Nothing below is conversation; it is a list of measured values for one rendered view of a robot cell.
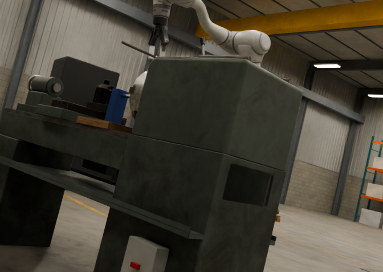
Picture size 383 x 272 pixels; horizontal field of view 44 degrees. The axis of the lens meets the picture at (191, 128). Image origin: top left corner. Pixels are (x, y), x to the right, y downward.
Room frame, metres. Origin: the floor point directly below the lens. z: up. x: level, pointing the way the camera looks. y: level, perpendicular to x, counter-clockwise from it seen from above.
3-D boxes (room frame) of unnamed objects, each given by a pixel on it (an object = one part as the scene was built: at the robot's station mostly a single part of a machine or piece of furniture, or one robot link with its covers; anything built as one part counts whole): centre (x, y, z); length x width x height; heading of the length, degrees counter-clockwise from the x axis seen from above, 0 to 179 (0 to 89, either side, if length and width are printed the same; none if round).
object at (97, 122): (2.68, 0.40, 0.89); 0.36 x 0.30 x 0.04; 136
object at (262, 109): (2.22, -0.10, 1.06); 0.59 x 0.48 x 0.39; 46
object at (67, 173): (2.73, 0.46, 0.53); 2.10 x 0.60 x 0.02; 46
